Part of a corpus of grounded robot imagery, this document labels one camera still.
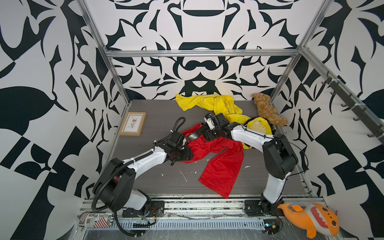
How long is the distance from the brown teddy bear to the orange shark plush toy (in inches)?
19.2

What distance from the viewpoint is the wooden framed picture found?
1034mm

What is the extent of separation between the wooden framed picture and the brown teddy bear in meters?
0.84

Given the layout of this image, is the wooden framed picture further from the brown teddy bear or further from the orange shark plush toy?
the orange shark plush toy

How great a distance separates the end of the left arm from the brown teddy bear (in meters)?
0.60

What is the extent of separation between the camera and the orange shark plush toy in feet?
2.12

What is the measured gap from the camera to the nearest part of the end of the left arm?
2.12 ft
